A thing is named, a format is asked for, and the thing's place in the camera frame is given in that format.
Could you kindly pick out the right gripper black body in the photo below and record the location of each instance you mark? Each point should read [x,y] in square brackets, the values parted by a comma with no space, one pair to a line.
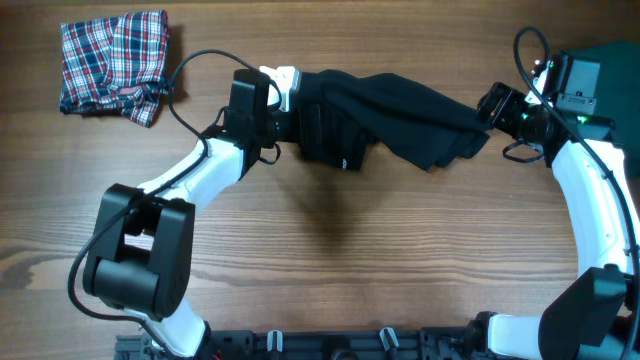
[514,116]

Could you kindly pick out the black garment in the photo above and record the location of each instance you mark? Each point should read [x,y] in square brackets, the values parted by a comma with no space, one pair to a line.
[340,115]

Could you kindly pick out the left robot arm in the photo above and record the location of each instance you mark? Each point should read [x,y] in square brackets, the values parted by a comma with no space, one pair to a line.
[138,260]

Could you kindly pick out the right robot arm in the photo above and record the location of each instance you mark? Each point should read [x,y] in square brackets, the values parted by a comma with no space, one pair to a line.
[596,316]

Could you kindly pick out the dark green folded garment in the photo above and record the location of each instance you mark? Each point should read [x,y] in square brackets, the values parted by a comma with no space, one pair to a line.
[617,94]

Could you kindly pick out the plaid folded cloth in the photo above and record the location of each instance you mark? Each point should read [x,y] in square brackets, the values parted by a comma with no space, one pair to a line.
[115,65]

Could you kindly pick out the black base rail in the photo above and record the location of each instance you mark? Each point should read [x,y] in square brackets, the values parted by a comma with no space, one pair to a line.
[387,343]

